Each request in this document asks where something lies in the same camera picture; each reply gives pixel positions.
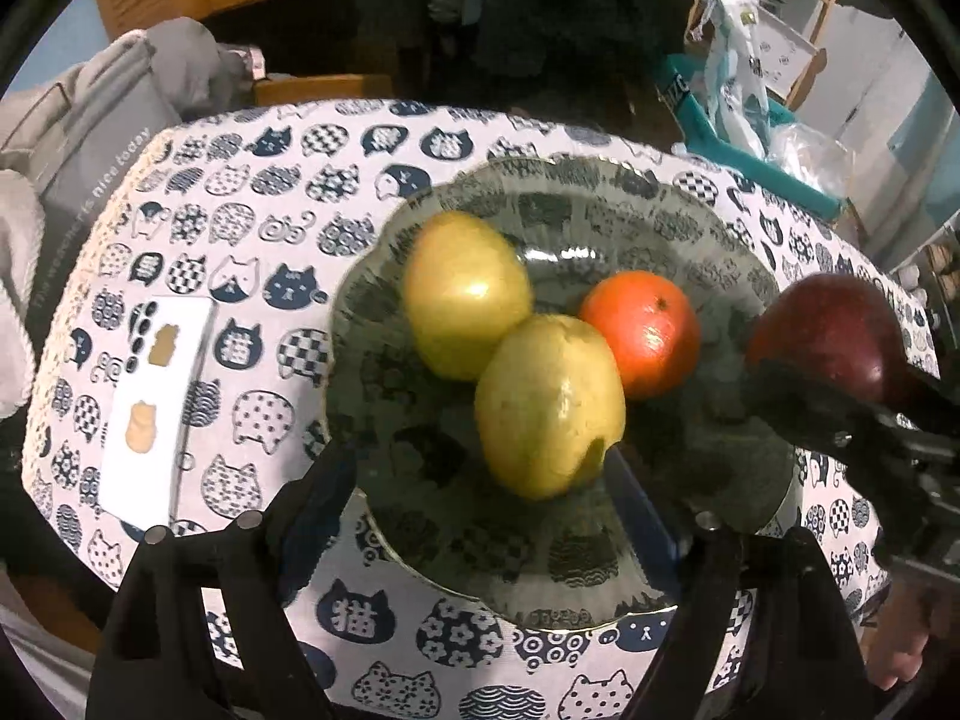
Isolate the yellow apple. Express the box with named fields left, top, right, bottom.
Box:
left=475, top=313, right=627, bottom=501

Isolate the wooden box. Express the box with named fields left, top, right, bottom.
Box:
left=255, top=75, right=395, bottom=106

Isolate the white drawer box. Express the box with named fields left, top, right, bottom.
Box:
left=750, top=11, right=818, bottom=102

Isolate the dark grey garment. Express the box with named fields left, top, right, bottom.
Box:
left=142, top=19, right=260, bottom=121

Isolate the large orange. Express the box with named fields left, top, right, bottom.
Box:
left=577, top=270, right=702, bottom=400

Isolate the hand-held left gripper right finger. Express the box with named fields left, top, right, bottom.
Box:
left=604, top=446, right=878, bottom=720

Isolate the red apple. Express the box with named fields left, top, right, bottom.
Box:
left=746, top=274, right=912, bottom=406

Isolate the yellow-brown pear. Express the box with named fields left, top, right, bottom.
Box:
left=403, top=211, right=535, bottom=381

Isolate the white phone with stickers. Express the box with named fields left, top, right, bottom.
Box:
left=101, top=298, right=218, bottom=533

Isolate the clear plastic bag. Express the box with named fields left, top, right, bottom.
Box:
left=765, top=124, right=856, bottom=203

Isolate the person's right hand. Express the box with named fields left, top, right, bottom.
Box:
left=870, top=585, right=938, bottom=691

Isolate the shoe rack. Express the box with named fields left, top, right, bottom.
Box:
left=892, top=225, right=960, bottom=316

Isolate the light grey hoodie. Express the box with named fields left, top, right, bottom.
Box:
left=0, top=30, right=158, bottom=421

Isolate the teal plastic bin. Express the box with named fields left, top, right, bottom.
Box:
left=652, top=52, right=841, bottom=218

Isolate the clear glass plate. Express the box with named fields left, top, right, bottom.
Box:
left=326, top=154, right=800, bottom=631

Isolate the white door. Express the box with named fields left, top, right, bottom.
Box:
left=795, top=7, right=923, bottom=166

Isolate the black hanging coat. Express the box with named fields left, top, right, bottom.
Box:
left=450, top=0, right=691, bottom=113

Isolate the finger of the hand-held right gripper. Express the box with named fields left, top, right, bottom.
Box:
left=896, top=366, right=960, bottom=436
left=748, top=358, right=887, bottom=460

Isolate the cat print tablecloth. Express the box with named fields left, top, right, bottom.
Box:
left=22, top=97, right=942, bottom=720

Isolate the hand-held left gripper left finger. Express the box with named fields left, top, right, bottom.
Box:
left=90, top=439, right=361, bottom=720

